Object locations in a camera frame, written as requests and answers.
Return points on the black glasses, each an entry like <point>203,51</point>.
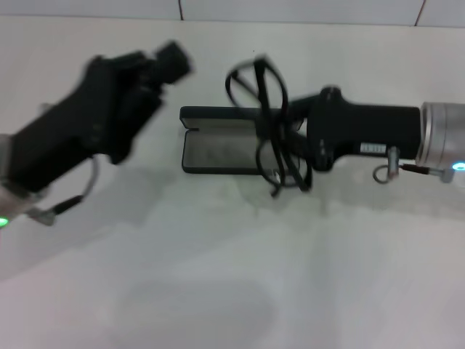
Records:
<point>261,94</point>

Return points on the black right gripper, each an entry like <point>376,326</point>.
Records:
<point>363,131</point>

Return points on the black glasses case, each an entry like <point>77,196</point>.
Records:
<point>218,152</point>

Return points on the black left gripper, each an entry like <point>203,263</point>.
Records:
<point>91,116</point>

